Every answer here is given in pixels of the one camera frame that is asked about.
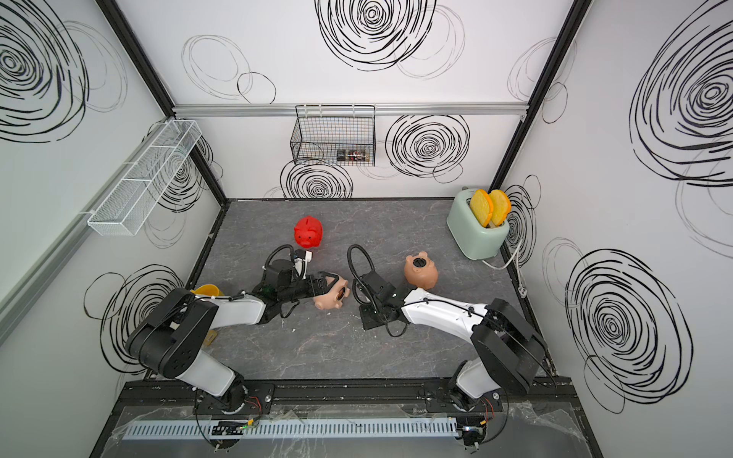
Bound black corrugated cable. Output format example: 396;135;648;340
262;244;296;273
346;243;376;305

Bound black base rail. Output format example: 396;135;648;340
112;377;580;418

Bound yellow toast slice left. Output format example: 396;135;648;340
469;189;494;228

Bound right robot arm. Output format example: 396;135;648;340
352;271;547;411

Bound yellow toast slice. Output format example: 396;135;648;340
469;189;494;228
489;189;512;227

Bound black corrugated left cable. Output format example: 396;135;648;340
262;244;296;273

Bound black wire wall basket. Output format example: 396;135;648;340
289;104;377;167

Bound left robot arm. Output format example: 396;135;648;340
125;261;350;414

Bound mint green toaster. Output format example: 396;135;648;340
447;188;510;261

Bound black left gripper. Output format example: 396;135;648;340
279;274;339;306

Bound light pink piggy bank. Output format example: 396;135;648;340
313;276;351;310

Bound black corrugated right cable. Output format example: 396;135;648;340
346;243;376;305

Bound yellow mug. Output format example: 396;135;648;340
192;284;223;297

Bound yellow toast slice right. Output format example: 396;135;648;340
489;189;512;227

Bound white wire wall shelf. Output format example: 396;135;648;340
87;119;202;237

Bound white slotted cable duct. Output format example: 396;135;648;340
122;418;459;441

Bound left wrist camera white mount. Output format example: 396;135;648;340
293;249;313;280

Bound red piggy bank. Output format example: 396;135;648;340
294;216;324;249

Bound small items in basket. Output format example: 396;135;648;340
336;149;370;163

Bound white toaster power cable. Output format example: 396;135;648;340
482;228;528;299

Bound orange-tan piggy bank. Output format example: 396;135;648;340
404;251;439;290

